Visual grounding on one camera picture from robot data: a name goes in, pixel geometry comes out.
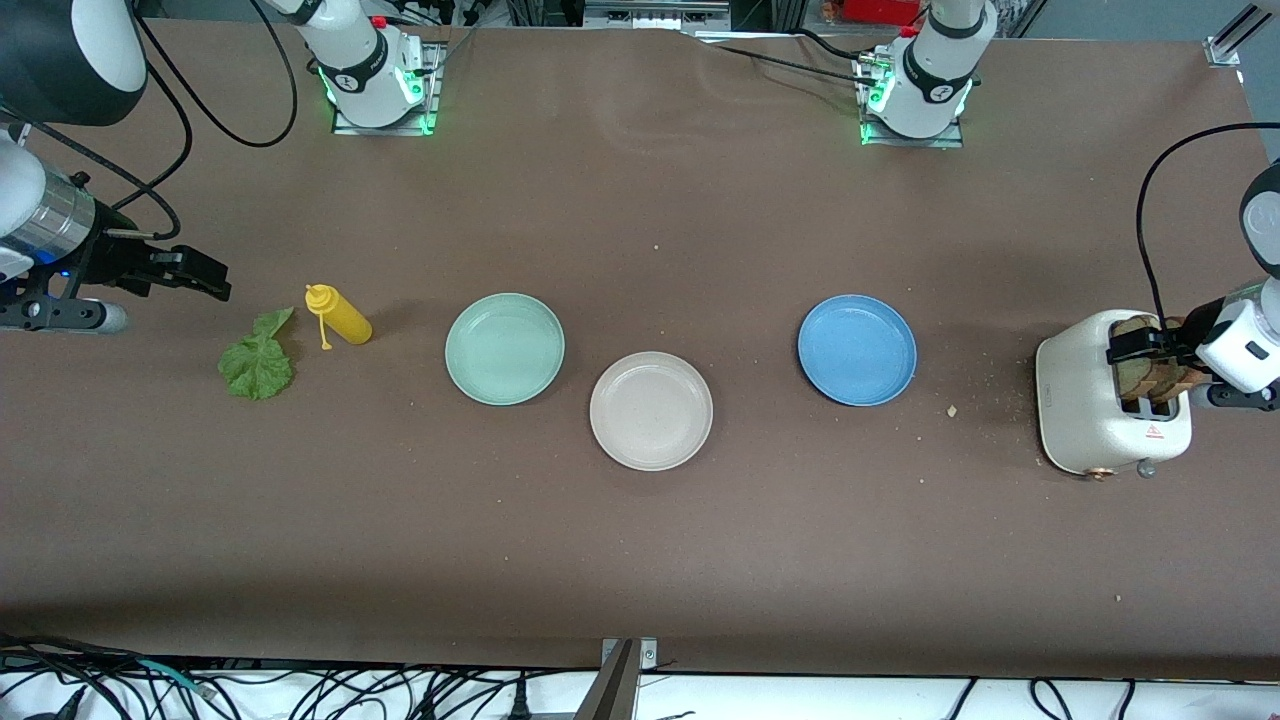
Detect light brown bread slice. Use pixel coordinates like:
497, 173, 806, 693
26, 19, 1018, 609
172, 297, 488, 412
1109, 313, 1169, 405

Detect dark crust bread slice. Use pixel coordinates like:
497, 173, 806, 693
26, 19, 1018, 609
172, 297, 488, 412
1150, 315, 1213, 406

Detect green lettuce leaf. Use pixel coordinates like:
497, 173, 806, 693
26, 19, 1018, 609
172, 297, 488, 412
217, 306, 297, 402

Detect yellow mustard squeeze bottle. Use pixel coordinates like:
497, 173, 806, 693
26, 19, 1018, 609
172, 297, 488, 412
304, 283, 374, 352

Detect blue plate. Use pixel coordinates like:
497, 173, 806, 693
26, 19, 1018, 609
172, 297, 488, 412
797, 293, 919, 408

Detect light green plate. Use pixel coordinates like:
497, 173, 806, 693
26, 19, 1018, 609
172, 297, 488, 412
444, 292, 567, 407

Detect beige plate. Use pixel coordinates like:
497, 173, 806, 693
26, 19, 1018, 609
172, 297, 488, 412
588, 350, 715, 472

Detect white toaster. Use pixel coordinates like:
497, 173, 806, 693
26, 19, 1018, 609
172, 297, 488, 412
1035, 308, 1194, 481

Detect red box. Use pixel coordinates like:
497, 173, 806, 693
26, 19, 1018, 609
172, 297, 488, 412
823, 0, 928, 27

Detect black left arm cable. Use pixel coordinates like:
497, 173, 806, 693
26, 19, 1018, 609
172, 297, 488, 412
1134, 121, 1280, 331

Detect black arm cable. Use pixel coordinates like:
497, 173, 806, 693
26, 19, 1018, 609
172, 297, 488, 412
1134, 121, 1280, 331
0, 0, 300, 241

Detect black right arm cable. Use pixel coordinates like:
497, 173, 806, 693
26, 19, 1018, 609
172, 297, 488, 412
0, 0, 300, 241

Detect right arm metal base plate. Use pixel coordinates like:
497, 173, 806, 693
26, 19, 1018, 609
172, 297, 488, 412
331, 40, 448, 137

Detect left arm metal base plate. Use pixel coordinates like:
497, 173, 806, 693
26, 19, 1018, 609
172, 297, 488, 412
854, 52, 967, 150

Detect loose black cable loops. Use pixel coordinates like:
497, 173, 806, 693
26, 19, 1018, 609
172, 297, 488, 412
938, 677, 1143, 720

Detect teal cable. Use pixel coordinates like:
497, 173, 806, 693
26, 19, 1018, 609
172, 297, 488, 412
133, 656, 217, 698

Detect tangle of black cables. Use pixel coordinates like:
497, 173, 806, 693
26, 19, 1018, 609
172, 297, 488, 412
0, 628, 701, 720

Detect black cable on table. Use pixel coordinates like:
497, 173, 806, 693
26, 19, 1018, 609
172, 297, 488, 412
688, 27, 883, 87

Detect silver frame with black box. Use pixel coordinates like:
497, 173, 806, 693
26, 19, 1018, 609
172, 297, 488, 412
583, 0, 733, 32

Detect metal bracket with beam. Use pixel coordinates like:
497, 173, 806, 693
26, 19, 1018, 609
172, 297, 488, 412
574, 637, 659, 720

